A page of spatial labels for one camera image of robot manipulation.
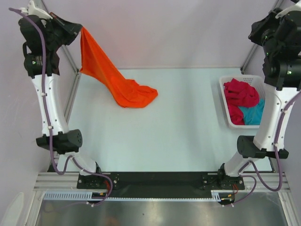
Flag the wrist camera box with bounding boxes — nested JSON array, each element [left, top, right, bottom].
[[20, 0, 53, 19], [275, 0, 301, 19]]

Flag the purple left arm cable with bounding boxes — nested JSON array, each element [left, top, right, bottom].
[[8, 7, 114, 208]]

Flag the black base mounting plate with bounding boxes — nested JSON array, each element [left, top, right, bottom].
[[77, 172, 245, 199]]

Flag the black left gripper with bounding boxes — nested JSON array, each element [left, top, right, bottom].
[[44, 12, 83, 51]]

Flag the white slotted cable duct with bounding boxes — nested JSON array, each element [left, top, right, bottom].
[[43, 190, 236, 201]]

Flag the orange t-shirt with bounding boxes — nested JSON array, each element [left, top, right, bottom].
[[80, 27, 158, 108]]

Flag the red t-shirt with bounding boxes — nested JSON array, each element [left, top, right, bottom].
[[223, 79, 260, 126]]

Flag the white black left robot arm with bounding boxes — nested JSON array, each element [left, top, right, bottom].
[[18, 13, 104, 188]]

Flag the aluminium frame rail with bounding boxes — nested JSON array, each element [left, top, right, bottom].
[[34, 172, 278, 191]]

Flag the teal t-shirt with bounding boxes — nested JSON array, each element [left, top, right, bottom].
[[239, 99, 265, 125]]

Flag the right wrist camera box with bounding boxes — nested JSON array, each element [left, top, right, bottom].
[[275, 0, 301, 19]]

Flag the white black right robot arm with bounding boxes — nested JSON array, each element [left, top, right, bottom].
[[217, 3, 301, 189]]

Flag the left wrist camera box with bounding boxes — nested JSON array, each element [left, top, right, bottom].
[[20, 0, 53, 19]]

